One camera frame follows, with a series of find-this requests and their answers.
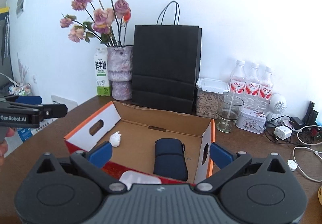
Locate white tissue ball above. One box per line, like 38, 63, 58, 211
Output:
109, 131, 122, 148

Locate cotton swab box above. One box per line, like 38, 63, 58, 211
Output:
119, 171, 162, 190

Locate navy blue soft case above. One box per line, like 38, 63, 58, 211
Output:
153, 138, 188, 181

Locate person left hand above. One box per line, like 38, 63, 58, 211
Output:
0, 127, 15, 166

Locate red cardboard box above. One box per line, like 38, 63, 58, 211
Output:
64, 101, 215, 184

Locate white floral tin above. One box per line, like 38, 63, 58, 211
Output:
236, 108, 266, 134

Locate clear glass cup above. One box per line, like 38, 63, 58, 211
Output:
216, 93, 244, 133

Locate white power adapter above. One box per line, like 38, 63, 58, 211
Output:
273, 125, 293, 140

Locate clear seed container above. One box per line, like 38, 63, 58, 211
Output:
196, 78, 229, 119

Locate water bottle middle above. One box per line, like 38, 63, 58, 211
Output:
244, 62, 260, 108

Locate water bottle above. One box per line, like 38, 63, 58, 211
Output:
256, 66, 273, 112
244, 62, 260, 108
229, 60, 246, 104

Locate white round speaker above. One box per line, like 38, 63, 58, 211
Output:
266, 93, 287, 121

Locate water bottle left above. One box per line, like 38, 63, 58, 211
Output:
229, 60, 246, 104

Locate white green milk carton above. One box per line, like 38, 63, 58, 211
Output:
94, 48, 111, 96

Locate water bottle right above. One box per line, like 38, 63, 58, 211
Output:
256, 66, 273, 112

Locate purple ceramic vase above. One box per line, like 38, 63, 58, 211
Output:
107, 45, 133, 101

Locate dried pink roses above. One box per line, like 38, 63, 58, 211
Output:
60, 0, 132, 47

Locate black paper bag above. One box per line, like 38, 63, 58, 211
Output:
132, 1, 202, 114

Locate white charging cable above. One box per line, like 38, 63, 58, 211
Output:
286, 125, 322, 183

